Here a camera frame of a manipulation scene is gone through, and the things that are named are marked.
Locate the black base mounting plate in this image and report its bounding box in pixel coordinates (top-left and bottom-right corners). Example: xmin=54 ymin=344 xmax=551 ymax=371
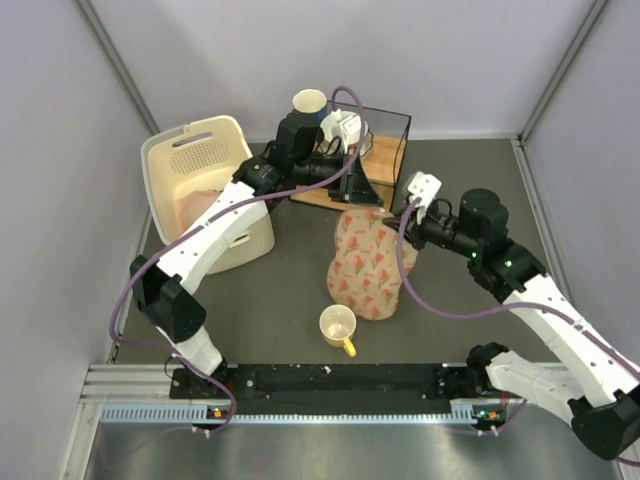
xmin=169 ymin=362 xmax=501 ymax=404

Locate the grey slotted cable duct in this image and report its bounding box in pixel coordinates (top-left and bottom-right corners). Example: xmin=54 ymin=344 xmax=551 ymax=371
xmin=99 ymin=401 xmax=488 ymax=425

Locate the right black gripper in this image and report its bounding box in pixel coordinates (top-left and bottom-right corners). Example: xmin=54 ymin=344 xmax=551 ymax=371
xmin=385 ymin=200 xmax=481 ymax=259

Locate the black wire wooden shelf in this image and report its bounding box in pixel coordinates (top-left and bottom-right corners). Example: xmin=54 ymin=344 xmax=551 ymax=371
xmin=290 ymin=107 xmax=412 ymax=211

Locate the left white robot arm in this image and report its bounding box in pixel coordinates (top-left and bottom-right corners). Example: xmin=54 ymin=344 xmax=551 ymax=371
xmin=131 ymin=109 xmax=368 ymax=397

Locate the blue ceramic mug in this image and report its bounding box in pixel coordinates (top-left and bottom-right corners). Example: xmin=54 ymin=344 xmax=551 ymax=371
xmin=292 ymin=89 xmax=327 ymax=122

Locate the white scalloped plate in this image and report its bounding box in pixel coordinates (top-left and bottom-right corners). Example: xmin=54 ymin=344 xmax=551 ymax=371
xmin=317 ymin=132 xmax=374 ymax=158

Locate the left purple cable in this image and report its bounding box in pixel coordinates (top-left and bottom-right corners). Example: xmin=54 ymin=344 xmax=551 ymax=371
xmin=109 ymin=85 xmax=367 ymax=436

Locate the floral bra laundry bag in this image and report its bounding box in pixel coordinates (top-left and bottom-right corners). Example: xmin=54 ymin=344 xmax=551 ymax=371
xmin=327 ymin=208 xmax=402 ymax=321

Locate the pink bra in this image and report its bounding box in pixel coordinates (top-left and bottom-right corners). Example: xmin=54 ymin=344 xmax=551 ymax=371
xmin=176 ymin=190 xmax=221 ymax=231

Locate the yellow ceramic mug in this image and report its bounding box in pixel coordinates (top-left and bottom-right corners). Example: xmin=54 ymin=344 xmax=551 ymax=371
xmin=319 ymin=304 xmax=357 ymax=358

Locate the white ceramic bowl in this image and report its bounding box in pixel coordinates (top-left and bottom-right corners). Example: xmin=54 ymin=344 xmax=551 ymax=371
xmin=320 ymin=109 xmax=371 ymax=150

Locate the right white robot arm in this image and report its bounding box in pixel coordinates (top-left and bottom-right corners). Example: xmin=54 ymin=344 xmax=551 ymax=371
xmin=385 ymin=172 xmax=639 ymax=460

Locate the cream plastic laundry basket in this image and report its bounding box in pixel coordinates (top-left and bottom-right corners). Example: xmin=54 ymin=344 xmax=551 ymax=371
xmin=141 ymin=115 xmax=252 ymax=244

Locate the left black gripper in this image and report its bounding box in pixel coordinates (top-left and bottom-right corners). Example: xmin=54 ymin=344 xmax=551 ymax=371
xmin=292 ymin=145 xmax=382 ymax=206

